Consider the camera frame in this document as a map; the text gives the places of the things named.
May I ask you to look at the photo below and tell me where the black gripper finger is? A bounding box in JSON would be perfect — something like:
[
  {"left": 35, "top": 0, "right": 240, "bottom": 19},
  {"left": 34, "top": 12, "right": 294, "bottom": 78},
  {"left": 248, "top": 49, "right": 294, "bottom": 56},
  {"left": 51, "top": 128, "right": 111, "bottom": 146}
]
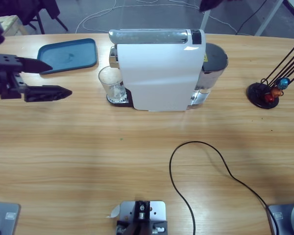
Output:
[{"left": 199, "top": 0, "right": 226, "bottom": 12}]

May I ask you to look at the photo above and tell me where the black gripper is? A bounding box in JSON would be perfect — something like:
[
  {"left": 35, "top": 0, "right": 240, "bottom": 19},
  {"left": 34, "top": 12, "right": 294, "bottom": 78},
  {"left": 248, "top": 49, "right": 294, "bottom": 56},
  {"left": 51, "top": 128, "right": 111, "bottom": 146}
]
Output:
[{"left": 0, "top": 53, "right": 73, "bottom": 103}]

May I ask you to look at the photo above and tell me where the clear drinking glass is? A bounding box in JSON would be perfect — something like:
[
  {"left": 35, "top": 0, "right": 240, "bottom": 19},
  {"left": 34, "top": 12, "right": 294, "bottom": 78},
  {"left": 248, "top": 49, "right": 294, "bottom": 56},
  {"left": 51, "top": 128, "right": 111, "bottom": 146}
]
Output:
[{"left": 98, "top": 65, "right": 127, "bottom": 102}]

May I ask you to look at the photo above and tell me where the silver coffee machine lever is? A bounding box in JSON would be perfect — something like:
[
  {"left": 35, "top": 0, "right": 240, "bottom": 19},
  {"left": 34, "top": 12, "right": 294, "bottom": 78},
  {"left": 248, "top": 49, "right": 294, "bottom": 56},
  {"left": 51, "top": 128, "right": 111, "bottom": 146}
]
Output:
[{"left": 108, "top": 28, "right": 189, "bottom": 45}]

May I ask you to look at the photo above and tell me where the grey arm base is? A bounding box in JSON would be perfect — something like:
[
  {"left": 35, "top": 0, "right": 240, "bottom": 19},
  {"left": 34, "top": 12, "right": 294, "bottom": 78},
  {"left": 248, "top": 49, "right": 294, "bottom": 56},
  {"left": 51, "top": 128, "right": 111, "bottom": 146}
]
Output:
[
  {"left": 267, "top": 200, "right": 294, "bottom": 235},
  {"left": 0, "top": 200, "right": 22, "bottom": 235}
]

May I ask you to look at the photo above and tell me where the white capsule coffee machine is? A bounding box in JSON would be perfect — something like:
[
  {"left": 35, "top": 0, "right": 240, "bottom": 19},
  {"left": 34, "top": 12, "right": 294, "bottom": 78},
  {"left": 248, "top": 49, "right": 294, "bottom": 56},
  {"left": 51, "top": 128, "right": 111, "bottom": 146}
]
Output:
[{"left": 106, "top": 28, "right": 229, "bottom": 113}]

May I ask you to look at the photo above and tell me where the blue coffee capsule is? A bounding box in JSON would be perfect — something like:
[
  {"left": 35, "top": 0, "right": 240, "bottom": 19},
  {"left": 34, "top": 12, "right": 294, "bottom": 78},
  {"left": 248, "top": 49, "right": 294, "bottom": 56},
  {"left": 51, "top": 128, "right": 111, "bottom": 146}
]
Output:
[{"left": 277, "top": 77, "right": 290, "bottom": 90}]

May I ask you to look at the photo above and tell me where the dark blue plastic tray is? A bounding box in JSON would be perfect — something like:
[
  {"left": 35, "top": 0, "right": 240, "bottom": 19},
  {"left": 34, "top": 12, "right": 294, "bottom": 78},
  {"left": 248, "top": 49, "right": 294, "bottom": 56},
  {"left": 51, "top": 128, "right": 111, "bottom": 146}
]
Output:
[{"left": 36, "top": 38, "right": 99, "bottom": 75}]

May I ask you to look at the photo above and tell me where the light wooden crate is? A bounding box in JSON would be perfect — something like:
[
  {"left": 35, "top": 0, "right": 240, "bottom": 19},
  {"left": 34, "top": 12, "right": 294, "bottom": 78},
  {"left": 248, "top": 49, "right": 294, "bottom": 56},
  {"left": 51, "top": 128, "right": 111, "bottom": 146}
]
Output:
[{"left": 0, "top": 15, "right": 29, "bottom": 37}]

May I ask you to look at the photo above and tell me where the black chair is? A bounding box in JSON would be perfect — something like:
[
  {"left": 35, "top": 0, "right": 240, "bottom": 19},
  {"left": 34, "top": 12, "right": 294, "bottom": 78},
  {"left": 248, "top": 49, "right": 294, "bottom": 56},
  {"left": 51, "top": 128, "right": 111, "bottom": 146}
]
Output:
[{"left": 0, "top": 0, "right": 69, "bottom": 35}]

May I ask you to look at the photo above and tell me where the black capsule holder with rods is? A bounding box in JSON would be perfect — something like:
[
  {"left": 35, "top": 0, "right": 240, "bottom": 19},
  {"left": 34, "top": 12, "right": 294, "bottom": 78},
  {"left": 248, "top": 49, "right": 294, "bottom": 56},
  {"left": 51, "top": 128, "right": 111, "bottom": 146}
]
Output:
[{"left": 246, "top": 41, "right": 294, "bottom": 109}]

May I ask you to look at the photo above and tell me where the white paper tag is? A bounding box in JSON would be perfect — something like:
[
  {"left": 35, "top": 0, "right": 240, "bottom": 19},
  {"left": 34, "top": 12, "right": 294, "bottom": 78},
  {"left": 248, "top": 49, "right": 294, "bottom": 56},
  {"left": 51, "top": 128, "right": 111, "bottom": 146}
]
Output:
[{"left": 106, "top": 204, "right": 121, "bottom": 219}]

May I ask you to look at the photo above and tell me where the white metal post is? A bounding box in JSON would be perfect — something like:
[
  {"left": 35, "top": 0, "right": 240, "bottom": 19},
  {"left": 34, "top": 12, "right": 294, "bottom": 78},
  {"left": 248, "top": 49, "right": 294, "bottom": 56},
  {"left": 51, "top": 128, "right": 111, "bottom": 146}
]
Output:
[
  {"left": 200, "top": 9, "right": 213, "bottom": 34},
  {"left": 254, "top": 0, "right": 285, "bottom": 37}
]

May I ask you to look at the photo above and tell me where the black floor cable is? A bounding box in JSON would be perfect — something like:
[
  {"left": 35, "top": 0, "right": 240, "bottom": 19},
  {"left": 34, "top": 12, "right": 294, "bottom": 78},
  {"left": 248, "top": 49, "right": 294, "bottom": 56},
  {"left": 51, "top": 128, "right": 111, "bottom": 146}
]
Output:
[{"left": 236, "top": 0, "right": 269, "bottom": 35}]

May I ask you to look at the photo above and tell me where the white floor cable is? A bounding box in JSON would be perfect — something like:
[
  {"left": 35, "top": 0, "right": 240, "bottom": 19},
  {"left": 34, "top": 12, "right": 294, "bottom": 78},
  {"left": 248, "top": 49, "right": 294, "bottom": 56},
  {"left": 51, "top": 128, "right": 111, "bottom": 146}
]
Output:
[{"left": 75, "top": 0, "right": 237, "bottom": 34}]

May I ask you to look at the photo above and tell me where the thin black table cable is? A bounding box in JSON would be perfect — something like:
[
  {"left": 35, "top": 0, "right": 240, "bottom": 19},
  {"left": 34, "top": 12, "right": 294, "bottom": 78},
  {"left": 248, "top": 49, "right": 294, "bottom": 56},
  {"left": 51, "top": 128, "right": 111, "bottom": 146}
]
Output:
[{"left": 170, "top": 141, "right": 280, "bottom": 235}]

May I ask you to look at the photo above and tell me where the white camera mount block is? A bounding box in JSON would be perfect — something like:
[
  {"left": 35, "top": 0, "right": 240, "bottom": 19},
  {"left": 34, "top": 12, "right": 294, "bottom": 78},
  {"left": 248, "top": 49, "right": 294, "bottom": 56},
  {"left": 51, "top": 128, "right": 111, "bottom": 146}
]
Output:
[{"left": 115, "top": 200, "right": 169, "bottom": 235}]

